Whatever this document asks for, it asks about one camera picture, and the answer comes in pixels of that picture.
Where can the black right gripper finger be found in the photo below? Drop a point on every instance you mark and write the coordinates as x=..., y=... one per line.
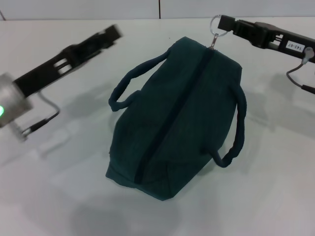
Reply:
x=227, y=23

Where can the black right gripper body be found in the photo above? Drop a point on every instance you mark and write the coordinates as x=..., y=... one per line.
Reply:
x=283, y=40

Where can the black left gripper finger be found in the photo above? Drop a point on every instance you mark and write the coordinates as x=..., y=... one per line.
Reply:
x=98, y=41

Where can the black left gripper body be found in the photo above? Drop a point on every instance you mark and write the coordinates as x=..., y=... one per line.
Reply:
x=46, y=71

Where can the dark teal insulated bag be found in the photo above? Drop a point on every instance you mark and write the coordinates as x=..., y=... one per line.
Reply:
x=172, y=110

